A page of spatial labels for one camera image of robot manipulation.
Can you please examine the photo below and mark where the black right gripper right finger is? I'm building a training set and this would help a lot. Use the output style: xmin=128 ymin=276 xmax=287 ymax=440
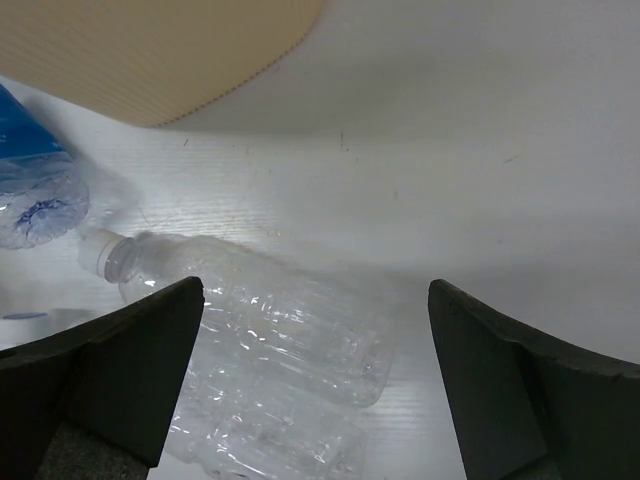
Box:
xmin=428 ymin=280 xmax=639 ymax=479

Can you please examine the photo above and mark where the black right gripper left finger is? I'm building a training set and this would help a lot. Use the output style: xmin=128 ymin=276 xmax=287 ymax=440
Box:
xmin=1 ymin=277 xmax=204 ymax=479

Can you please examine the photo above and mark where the beige ribbed plastic bin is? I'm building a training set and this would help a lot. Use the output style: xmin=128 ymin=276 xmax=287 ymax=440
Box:
xmin=1 ymin=0 xmax=324 ymax=127

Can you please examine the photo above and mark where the clear crushed plastic bottle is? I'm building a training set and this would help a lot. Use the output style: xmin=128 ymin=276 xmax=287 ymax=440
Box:
xmin=164 ymin=344 xmax=366 ymax=479

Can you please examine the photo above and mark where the blue label plastic bottle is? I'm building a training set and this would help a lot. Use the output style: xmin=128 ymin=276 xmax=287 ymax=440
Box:
xmin=1 ymin=88 xmax=90 ymax=250

